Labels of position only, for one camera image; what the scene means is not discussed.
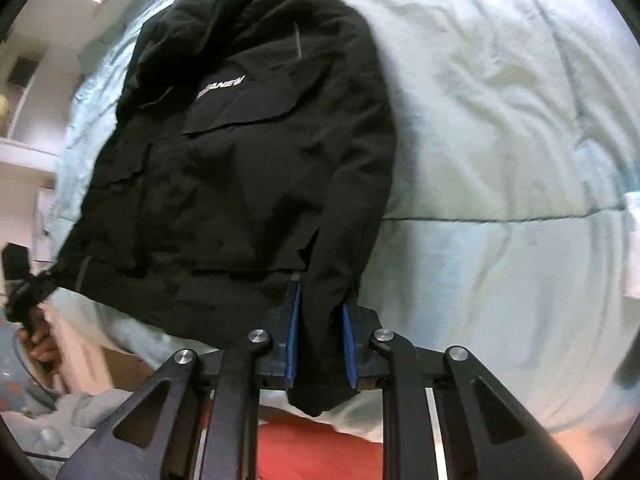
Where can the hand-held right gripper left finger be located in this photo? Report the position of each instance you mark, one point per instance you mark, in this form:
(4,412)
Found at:
(292,340)

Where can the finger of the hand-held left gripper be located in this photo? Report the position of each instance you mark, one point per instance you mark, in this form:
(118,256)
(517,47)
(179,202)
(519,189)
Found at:
(16,260)

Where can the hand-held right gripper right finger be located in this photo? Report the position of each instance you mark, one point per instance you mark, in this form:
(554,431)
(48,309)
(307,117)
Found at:
(348,345)

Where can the black hooded jacket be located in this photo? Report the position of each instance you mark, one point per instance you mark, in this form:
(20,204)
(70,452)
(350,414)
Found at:
(240,185)

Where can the person's left hand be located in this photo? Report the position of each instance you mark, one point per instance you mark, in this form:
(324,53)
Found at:
(42,350)

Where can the red cloth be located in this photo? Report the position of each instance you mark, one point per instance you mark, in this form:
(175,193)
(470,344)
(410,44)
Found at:
(320,450)

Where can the grey cloth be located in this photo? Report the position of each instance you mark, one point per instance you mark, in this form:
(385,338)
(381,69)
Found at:
(75,425)

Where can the light blue duvet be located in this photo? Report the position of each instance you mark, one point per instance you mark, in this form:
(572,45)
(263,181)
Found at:
(500,160)

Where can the white wall shelf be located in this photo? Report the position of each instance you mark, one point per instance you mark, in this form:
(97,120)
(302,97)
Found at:
(30,125)

